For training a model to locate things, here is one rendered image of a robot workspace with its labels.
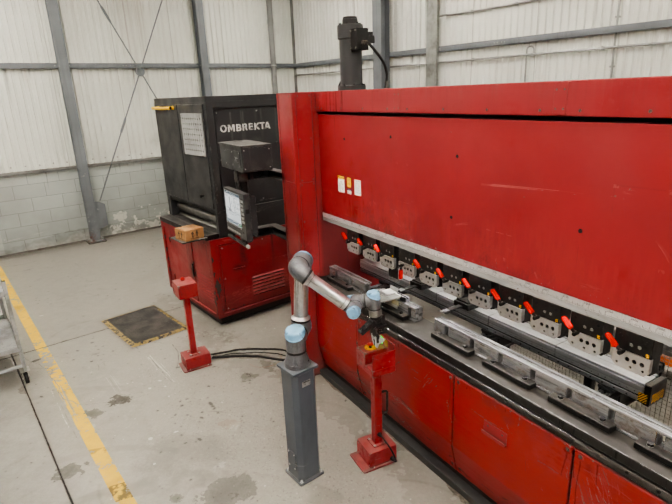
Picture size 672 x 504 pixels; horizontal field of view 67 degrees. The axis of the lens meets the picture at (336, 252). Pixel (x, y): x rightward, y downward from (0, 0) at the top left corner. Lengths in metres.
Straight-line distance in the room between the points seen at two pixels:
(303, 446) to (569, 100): 2.33
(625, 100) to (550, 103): 0.31
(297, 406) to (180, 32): 8.13
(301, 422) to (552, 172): 1.94
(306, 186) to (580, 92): 2.20
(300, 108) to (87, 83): 6.20
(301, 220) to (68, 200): 6.24
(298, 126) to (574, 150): 2.10
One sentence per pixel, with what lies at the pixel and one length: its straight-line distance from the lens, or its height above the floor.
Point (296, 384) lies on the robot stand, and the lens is 3.02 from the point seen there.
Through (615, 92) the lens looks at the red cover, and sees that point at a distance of 2.21.
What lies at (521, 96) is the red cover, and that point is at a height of 2.24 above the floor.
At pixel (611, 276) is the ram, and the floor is 1.54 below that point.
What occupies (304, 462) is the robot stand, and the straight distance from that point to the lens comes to 3.34.
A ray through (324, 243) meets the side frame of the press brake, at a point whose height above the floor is 1.15.
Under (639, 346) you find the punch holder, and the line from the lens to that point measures 2.35.
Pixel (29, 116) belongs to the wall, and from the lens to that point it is 9.42.
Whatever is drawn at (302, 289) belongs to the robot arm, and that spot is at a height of 1.21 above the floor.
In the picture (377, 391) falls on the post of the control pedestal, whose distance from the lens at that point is 3.28.
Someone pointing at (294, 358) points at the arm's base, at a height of 0.84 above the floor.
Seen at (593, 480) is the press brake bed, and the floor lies 0.67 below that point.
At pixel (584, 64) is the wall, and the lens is 7.22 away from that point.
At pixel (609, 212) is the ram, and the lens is 2.27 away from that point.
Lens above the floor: 2.29
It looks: 17 degrees down
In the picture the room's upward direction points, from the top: 2 degrees counter-clockwise
